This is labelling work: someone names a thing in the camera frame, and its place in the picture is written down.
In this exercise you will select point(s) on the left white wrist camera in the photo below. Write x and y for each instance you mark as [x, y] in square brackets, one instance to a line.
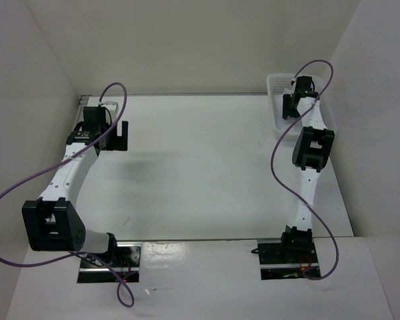
[112, 106]

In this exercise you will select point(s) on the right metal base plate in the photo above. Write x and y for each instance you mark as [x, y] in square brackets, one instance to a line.
[275, 264]

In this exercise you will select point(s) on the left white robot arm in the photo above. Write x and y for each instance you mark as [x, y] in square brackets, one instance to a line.
[52, 222]

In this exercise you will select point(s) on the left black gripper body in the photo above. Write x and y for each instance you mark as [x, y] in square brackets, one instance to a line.
[114, 143]

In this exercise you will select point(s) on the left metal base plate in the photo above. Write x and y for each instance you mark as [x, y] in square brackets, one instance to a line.
[125, 260]

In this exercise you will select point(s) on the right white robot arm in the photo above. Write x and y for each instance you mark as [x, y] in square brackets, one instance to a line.
[310, 156]

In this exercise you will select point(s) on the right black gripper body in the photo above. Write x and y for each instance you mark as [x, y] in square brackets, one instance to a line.
[288, 109]

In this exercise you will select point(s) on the white perforated plastic basket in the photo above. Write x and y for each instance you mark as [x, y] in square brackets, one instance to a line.
[279, 84]

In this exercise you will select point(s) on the metal base plate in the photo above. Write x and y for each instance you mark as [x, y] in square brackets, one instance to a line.
[275, 264]
[125, 260]

